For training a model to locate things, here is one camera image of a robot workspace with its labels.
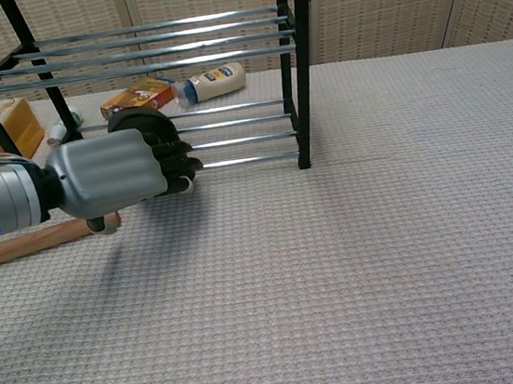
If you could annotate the orange carton box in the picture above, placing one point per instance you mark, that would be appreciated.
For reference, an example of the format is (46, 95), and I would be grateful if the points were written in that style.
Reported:
(133, 99)

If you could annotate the cream mayonnaise bottle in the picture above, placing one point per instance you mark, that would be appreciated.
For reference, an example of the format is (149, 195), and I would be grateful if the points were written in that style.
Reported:
(219, 81)

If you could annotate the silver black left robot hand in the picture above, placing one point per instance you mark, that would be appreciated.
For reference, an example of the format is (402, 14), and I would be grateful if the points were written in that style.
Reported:
(104, 173)

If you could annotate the black metal shoe rack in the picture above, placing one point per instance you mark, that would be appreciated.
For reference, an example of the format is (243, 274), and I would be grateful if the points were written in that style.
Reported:
(303, 78)

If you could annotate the white waffle tablecloth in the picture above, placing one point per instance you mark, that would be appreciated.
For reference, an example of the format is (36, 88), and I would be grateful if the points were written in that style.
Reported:
(386, 255)

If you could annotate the wooden rolling pin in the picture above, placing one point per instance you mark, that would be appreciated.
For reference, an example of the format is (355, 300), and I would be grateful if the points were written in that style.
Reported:
(33, 245)

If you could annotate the black rubber slipper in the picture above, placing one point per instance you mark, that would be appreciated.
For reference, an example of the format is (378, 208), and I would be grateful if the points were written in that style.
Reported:
(135, 120)

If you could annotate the small white green bottle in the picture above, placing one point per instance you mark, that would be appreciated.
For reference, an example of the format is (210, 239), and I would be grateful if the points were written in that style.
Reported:
(56, 132)

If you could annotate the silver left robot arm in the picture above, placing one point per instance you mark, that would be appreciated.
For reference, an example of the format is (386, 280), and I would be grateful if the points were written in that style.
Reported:
(0, 204)

